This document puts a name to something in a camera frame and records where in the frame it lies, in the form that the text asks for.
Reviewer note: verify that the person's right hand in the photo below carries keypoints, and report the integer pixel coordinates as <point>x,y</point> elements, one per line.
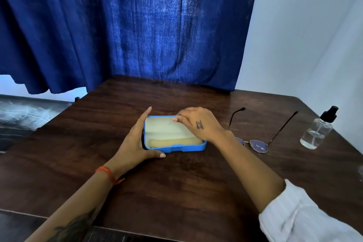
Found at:
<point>202,126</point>

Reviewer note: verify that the person's left hand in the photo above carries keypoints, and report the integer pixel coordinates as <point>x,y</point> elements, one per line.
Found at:
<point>132,146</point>

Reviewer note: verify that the person's left thumb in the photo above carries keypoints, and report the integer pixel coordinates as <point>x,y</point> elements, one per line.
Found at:
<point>154,154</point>

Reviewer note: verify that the person's right thumb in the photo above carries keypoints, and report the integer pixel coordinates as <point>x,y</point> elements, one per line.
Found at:
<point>181,121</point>

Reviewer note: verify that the blue glasses case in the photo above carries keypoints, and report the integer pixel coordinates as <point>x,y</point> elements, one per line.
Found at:
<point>170,134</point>

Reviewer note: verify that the person's right forearm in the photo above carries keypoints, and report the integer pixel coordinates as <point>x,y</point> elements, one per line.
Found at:
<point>249,171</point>

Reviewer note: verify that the person's left forearm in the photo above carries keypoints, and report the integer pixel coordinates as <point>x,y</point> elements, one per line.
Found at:
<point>71,207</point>

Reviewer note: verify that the beige cleaning cloth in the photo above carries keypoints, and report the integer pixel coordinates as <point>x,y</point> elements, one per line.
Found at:
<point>174,142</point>

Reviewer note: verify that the orange thread wristband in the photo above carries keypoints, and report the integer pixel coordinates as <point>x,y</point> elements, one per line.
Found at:
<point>109,173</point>

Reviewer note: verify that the dark blue curtain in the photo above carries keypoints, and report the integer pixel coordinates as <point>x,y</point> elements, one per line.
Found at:
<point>127,23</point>

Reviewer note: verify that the clear spray bottle black pump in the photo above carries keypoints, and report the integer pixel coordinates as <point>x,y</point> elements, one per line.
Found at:
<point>317,131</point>

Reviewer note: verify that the white shirt sleeve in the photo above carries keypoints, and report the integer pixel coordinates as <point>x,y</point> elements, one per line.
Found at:
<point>300,216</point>

